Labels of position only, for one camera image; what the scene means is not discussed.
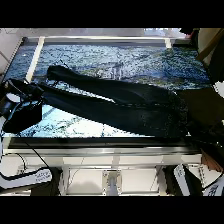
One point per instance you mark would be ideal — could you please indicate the dark blue jeans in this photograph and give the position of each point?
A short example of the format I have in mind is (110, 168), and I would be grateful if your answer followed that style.
(133, 110)

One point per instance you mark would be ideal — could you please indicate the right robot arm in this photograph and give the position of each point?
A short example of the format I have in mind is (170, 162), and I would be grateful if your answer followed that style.
(182, 174)

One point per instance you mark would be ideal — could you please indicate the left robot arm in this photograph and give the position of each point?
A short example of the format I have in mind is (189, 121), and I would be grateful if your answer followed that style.
(20, 115)

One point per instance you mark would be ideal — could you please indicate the silver frame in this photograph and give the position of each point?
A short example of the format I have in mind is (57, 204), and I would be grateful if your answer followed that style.
(112, 184)

